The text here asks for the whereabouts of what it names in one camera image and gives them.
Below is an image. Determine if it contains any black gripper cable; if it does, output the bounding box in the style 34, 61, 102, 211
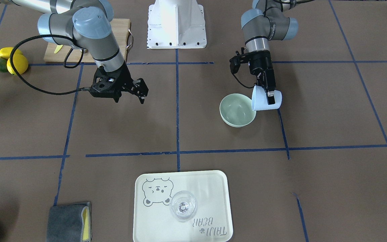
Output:
9, 34, 95, 96

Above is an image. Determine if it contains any cream bear serving tray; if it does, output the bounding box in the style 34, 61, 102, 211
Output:
133, 170, 233, 242

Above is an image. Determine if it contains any grey yellow folded cloth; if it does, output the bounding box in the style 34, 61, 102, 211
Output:
46, 202, 92, 242

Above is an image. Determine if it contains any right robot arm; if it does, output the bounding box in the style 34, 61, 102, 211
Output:
0, 0, 148, 104

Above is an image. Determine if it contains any clear wine glass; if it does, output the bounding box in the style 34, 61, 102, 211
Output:
170, 191, 198, 222

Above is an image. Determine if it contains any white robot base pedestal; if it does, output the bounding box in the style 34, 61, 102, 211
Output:
146, 0, 207, 49

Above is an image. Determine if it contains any yellow plastic knife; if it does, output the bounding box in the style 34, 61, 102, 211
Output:
53, 45, 63, 54

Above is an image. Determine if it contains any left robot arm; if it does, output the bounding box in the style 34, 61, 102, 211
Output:
230, 0, 306, 111

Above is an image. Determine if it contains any light green bowl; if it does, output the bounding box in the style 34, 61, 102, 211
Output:
219, 93, 256, 128

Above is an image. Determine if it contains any light blue plastic cup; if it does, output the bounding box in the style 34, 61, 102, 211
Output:
251, 85, 283, 111

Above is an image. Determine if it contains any yellow lemon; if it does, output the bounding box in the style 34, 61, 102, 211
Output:
0, 47, 24, 60
6, 54, 29, 75

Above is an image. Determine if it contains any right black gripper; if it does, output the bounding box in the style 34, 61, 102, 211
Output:
89, 63, 149, 104

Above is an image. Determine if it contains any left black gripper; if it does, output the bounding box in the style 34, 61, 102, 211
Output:
229, 50, 276, 105

